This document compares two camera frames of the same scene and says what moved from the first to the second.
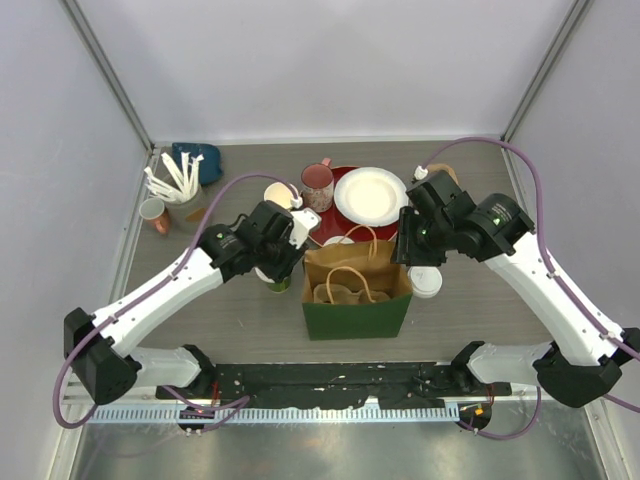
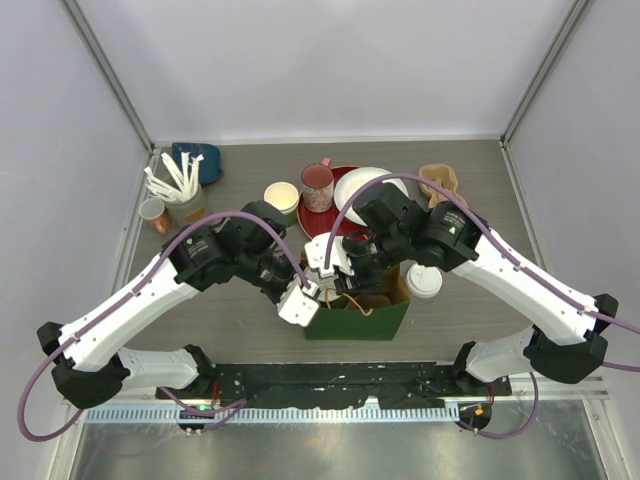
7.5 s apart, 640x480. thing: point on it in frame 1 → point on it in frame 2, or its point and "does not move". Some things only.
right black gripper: [406, 251] → [357, 283]
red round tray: [334, 224] does not move
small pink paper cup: [154, 208] does not move
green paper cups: [281, 193] does not move
